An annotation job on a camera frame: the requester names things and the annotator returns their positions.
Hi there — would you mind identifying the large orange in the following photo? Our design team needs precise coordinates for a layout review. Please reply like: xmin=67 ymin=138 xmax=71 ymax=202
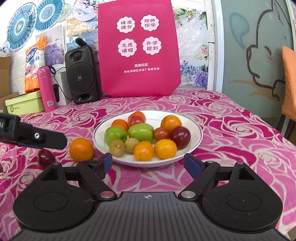
xmin=69 ymin=138 xmax=94 ymax=162

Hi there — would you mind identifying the dark red plum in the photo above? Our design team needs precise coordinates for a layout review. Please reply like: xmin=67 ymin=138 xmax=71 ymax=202
xmin=37 ymin=149 xmax=56 ymax=169

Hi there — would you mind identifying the green apple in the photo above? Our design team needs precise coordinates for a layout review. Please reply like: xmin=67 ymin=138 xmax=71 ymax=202
xmin=128 ymin=123 xmax=154 ymax=143
xmin=104 ymin=126 xmax=127 ymax=145

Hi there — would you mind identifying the green cardboard box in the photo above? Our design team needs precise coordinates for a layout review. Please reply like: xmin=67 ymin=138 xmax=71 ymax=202
xmin=5 ymin=90 xmax=45 ymax=115

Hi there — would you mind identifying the kiwi fruit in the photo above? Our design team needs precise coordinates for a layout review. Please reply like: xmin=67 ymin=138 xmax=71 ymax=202
xmin=125 ymin=138 xmax=139 ymax=154
xmin=109 ymin=140 xmax=125 ymax=157

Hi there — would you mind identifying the white plate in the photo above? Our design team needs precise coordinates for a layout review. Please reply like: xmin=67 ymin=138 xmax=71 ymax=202
xmin=93 ymin=110 xmax=203 ymax=168

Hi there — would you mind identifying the large red plum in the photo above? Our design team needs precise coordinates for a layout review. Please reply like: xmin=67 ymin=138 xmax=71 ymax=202
xmin=170 ymin=126 xmax=191 ymax=149

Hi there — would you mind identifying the pink rose tablecloth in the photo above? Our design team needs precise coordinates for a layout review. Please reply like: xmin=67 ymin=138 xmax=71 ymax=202
xmin=1 ymin=90 xmax=295 ymax=240

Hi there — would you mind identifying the orange fruit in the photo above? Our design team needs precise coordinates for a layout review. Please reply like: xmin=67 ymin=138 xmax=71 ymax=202
xmin=133 ymin=141 xmax=154 ymax=162
xmin=154 ymin=139 xmax=177 ymax=160
xmin=161 ymin=115 xmax=182 ymax=133
xmin=111 ymin=119 xmax=130 ymax=132

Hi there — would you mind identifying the small red apple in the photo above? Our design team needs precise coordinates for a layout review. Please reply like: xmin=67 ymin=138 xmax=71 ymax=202
xmin=153 ymin=127 xmax=170 ymax=142

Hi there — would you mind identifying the pink thermos bottle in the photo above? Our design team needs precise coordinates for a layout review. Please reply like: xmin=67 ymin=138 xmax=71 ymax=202
xmin=37 ymin=66 xmax=57 ymax=112

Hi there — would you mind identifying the white box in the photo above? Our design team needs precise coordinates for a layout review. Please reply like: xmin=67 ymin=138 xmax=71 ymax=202
xmin=51 ymin=64 xmax=72 ymax=106

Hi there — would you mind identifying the orange snack package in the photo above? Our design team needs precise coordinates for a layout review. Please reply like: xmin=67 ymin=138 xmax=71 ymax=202
xmin=25 ymin=36 xmax=47 ymax=93

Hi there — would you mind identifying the black speaker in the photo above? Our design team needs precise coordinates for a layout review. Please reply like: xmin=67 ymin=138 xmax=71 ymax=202
xmin=65 ymin=38 xmax=103 ymax=105

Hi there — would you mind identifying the orange covered chair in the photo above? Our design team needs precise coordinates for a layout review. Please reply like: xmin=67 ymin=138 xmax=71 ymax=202
xmin=281 ymin=46 xmax=296 ymax=121

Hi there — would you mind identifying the blue paper fan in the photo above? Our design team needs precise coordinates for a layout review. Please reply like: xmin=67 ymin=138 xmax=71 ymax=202
xmin=35 ymin=0 xmax=64 ymax=31
xmin=6 ymin=3 xmax=37 ymax=51

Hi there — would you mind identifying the pink tote bag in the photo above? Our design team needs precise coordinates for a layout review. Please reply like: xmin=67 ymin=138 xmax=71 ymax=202
xmin=98 ymin=1 xmax=181 ymax=97

